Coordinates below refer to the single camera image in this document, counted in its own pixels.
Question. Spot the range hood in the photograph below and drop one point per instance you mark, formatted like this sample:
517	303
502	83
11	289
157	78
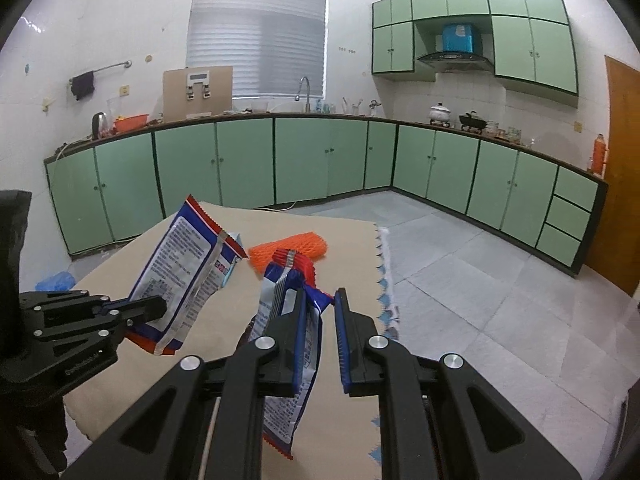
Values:
455	62

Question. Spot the green lower kitchen cabinets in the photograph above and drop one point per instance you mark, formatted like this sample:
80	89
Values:
300	160

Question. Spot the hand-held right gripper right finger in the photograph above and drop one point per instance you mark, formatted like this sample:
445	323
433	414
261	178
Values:
341	340

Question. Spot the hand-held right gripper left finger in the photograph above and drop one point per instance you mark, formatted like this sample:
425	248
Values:
301	355

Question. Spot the flat orange foam net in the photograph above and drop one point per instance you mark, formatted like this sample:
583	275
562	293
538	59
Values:
295	245

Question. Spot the black wok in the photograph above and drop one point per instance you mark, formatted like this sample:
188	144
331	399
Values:
472	120

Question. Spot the blue plastic bag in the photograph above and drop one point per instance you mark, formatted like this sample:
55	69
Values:
55	282

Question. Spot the brown cardboard sheet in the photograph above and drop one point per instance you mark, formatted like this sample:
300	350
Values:
172	95

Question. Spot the beige tablecloth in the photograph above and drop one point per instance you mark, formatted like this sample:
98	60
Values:
340	240

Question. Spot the white pot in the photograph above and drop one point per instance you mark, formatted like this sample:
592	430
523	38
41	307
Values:
440	112

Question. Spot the green kitchen cabinets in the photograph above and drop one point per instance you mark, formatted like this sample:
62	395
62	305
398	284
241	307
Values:
300	160
515	45

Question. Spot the green upper kitchen cabinets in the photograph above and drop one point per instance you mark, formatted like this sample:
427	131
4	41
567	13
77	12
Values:
515	45

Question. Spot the metal kettle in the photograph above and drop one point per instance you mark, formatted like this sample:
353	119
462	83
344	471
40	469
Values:
100	125

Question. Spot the metal towel bar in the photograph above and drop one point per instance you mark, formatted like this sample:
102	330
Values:
112	66

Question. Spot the orange thermos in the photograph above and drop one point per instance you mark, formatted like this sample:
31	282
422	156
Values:
599	152

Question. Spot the blue red snack bag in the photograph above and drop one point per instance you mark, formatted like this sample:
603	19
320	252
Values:
287	420
180	260

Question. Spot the wooden door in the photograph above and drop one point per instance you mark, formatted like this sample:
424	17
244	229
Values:
620	170

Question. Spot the black cloth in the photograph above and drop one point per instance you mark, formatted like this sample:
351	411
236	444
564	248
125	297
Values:
82	85

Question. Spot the orange basket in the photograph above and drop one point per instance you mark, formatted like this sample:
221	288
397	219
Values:
131	122

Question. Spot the metal faucet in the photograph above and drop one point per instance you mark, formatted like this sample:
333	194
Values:
307	90

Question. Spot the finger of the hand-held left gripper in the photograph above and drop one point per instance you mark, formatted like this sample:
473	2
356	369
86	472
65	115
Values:
65	300
145	310

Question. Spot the white window blind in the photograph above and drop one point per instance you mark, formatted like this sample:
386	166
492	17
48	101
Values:
255	35

